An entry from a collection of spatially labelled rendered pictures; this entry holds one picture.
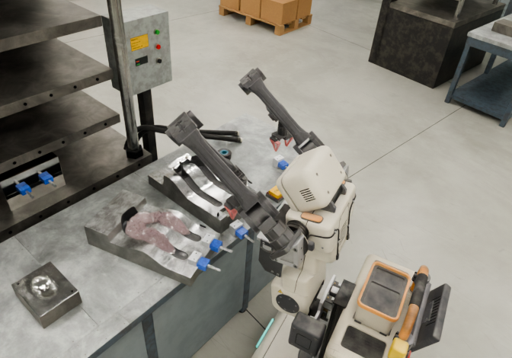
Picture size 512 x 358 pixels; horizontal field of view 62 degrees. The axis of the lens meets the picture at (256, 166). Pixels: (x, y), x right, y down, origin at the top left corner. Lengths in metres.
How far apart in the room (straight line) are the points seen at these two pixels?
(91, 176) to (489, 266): 2.63
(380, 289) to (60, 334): 1.16
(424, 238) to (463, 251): 0.27
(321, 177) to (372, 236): 1.86
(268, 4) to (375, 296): 5.21
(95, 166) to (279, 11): 4.41
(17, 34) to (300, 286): 1.48
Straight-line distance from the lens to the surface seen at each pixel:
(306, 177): 1.36
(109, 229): 1.86
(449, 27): 5.30
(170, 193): 2.09
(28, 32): 2.01
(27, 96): 2.06
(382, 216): 3.40
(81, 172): 2.39
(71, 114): 2.38
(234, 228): 1.89
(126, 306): 1.74
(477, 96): 5.36
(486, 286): 3.25
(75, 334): 1.72
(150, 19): 2.36
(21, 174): 2.19
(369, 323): 1.71
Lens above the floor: 2.21
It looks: 37 degrees down
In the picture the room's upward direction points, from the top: 5 degrees clockwise
